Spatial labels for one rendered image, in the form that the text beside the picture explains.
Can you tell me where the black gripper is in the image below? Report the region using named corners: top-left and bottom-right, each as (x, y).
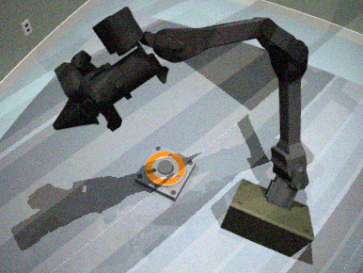
top-left (53, 62), bottom-right (134, 132)

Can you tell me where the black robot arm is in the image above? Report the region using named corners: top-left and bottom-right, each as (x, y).
top-left (93, 7), bottom-right (309, 211)

